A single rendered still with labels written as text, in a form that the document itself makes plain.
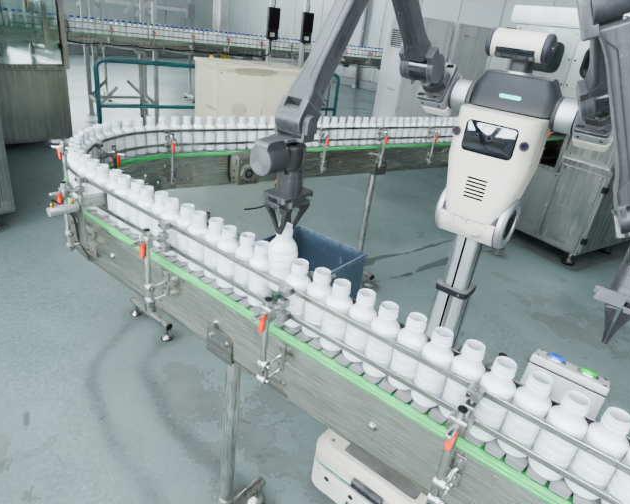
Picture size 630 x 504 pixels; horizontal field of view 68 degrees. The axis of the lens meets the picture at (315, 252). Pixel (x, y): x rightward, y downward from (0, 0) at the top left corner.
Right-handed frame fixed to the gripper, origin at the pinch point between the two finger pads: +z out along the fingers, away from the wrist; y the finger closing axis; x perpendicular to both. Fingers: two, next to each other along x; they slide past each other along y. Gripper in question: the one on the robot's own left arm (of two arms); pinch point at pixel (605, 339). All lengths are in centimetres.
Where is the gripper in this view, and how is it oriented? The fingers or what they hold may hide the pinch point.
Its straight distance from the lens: 106.8
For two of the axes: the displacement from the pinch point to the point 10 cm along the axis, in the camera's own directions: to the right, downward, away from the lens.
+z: -3.2, 9.3, 1.5
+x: 5.4, 0.5, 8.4
